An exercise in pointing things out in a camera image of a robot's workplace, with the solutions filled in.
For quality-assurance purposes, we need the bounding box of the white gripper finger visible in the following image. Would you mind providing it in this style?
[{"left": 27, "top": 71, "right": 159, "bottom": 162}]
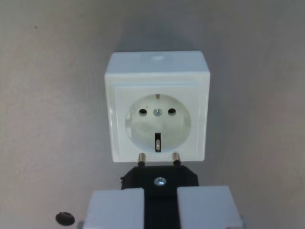
[
  {"left": 177, "top": 186, "right": 244, "bottom": 229},
  {"left": 82, "top": 187, "right": 145, "bottom": 229}
]

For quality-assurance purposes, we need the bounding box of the black two-pin power plug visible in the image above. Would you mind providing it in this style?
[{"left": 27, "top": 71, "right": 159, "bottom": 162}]
[{"left": 120, "top": 152, "right": 200, "bottom": 229}]

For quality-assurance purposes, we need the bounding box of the white wall socket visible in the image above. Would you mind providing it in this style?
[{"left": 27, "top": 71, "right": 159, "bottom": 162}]
[{"left": 104, "top": 50, "right": 212, "bottom": 164}]

